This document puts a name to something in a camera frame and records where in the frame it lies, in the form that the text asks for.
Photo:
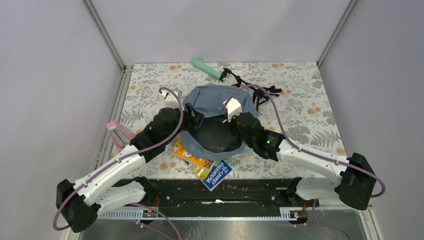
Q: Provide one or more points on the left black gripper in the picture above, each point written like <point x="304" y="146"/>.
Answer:
<point x="193" y="118"/>

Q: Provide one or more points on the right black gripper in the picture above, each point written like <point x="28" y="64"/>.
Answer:
<point x="230" y="126"/>

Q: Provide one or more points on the blue grey backpack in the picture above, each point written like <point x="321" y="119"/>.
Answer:
<point x="213" y="140"/>

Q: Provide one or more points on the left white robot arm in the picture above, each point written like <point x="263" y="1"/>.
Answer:
<point x="80" y="202"/>

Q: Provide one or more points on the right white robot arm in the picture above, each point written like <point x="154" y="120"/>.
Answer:
<point x="351" y="179"/>

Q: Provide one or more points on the light blue marker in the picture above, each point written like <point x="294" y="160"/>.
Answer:
<point x="245" y="152"/>

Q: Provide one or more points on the orange book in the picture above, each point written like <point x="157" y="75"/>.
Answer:
<point x="179" y="151"/>

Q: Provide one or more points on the mint green tube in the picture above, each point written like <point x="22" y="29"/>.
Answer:
<point x="197" y="63"/>

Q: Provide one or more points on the blue Treehouse book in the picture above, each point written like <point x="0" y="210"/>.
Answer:
<point x="212" y="177"/>

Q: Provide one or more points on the pink metronome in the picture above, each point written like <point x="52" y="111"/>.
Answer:
<point x="120" y="134"/>

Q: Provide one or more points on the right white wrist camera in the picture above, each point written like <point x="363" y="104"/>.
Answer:
<point x="232" y="108"/>

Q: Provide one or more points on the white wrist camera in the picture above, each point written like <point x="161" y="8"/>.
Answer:
<point x="170" y="100"/>
<point x="232" y="108"/>

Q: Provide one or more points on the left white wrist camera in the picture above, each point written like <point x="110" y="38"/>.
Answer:
<point x="170" y="100"/>

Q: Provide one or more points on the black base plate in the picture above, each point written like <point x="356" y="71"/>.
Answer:
<point x="231" y="198"/>

